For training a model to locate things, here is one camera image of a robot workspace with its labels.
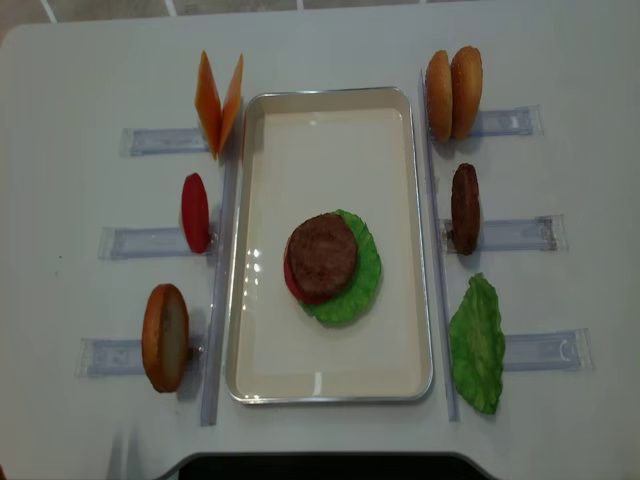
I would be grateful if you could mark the upright bun half left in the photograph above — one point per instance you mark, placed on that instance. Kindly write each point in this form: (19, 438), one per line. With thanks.
(165, 338)

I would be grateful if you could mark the sesame bun half inner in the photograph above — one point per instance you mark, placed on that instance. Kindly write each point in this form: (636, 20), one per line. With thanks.
(467, 83)

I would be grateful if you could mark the clear right bun holder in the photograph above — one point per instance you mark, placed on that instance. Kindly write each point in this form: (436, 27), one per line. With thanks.
(520, 121)

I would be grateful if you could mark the clear tomato holder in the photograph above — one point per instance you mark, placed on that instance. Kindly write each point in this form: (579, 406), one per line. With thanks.
(119, 243)

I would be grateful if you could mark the clear cheese holder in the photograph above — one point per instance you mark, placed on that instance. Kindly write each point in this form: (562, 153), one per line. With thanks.
(145, 142)

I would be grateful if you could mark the sesame bun half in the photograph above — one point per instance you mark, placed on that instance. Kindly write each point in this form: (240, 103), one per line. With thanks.
(467, 83)
(439, 97)

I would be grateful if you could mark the clear long rail right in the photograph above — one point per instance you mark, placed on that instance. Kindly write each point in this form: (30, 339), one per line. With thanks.
(438, 257)

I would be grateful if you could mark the upright green lettuce leaf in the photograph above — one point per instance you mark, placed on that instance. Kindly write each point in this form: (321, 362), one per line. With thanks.
(478, 346)

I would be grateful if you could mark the white rectangular metal tray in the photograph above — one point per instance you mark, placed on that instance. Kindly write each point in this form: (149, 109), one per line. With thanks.
(305, 154)

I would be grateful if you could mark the clear lettuce holder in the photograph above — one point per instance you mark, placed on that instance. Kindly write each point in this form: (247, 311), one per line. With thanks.
(567, 350)

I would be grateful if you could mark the clear bun holder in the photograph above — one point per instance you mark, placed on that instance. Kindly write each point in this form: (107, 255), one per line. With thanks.
(520, 121)
(107, 357)

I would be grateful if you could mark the red upright tomato slice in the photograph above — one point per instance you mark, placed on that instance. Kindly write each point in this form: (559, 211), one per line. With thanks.
(195, 214)

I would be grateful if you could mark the clear long rail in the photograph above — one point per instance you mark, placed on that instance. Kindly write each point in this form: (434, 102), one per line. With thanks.
(214, 350)
(438, 257)

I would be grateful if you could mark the sesame bun half outer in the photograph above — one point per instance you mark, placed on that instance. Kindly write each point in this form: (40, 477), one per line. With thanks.
(439, 97)

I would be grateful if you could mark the clear left bun holder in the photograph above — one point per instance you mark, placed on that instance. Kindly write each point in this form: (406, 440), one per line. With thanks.
(107, 357)

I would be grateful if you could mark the orange cheese slice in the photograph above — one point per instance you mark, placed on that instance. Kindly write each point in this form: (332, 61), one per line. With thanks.
(231, 105)
(208, 105)

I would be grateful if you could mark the clear patty holder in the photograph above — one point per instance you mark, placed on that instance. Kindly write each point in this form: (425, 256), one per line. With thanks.
(541, 233)

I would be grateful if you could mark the clear long rail left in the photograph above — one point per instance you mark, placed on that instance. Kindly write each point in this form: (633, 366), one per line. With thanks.
(214, 350)

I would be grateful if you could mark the green lettuce leaf on tray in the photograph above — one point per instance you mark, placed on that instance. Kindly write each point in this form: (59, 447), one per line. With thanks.
(355, 300)

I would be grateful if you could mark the brown meat patty on tray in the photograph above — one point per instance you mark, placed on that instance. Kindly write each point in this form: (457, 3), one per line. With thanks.
(322, 255)

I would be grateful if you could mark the upright brown meat patty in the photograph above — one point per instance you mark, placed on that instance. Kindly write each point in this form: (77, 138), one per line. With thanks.
(465, 209)

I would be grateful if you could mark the red tomato slice on tray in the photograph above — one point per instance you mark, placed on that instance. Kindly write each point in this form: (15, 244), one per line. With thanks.
(295, 289)

